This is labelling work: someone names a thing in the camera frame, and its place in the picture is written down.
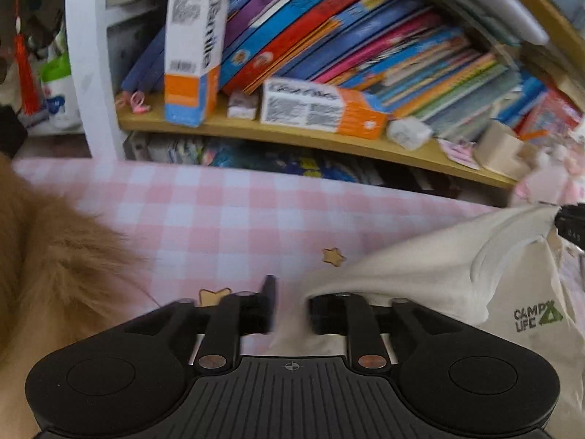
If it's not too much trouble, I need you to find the small cardboard box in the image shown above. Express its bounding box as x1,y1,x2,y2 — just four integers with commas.
473,120,532,180

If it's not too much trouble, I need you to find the pink checkered tablecloth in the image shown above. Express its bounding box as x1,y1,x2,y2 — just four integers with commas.
11,157,585,358

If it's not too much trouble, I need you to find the white green container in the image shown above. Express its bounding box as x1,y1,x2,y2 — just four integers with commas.
39,30,81,132

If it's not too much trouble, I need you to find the wooden bookshelf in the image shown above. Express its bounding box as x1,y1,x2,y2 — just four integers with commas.
116,0,584,189

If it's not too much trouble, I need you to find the upright white orange box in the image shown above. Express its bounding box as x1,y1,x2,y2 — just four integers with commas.
163,0,230,127

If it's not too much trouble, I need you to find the cream white t-shirt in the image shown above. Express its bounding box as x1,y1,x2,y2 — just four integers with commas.
269,205,584,438

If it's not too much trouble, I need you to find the small white eraser block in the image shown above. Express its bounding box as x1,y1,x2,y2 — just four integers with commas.
227,91,260,120

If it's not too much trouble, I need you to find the red tassel ornament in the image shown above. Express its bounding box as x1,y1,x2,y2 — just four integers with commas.
14,0,41,116

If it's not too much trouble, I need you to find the lying white orange box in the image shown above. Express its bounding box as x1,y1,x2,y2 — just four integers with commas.
260,77,388,140

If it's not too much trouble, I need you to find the row of colourful books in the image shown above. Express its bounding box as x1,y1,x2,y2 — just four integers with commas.
120,0,584,141

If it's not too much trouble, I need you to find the pink plush toy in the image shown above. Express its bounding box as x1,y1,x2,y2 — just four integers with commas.
509,144,584,207

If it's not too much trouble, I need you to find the white shelf post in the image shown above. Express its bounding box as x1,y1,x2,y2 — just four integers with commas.
65,0,125,162

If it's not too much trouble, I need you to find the orange fluffy cat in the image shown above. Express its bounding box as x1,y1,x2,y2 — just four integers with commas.
1,157,154,438

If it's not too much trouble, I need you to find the white crumpled packet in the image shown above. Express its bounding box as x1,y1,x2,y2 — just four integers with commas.
387,117,433,151

